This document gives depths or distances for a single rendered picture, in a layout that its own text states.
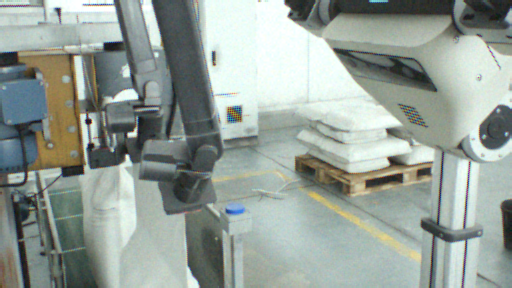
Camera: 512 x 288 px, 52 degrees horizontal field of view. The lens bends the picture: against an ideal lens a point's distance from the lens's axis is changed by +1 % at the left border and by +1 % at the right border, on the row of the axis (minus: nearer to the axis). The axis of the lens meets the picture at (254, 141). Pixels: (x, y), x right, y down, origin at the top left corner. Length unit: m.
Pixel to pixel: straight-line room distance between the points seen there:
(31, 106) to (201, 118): 0.54
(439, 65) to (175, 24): 0.47
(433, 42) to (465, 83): 0.10
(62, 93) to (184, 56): 0.80
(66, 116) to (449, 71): 1.01
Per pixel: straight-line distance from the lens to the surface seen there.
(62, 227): 2.87
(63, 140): 1.55
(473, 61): 1.00
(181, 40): 0.75
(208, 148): 0.84
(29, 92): 1.26
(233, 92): 5.40
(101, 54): 1.52
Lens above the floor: 1.46
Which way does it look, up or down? 15 degrees down
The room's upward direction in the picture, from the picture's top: 1 degrees counter-clockwise
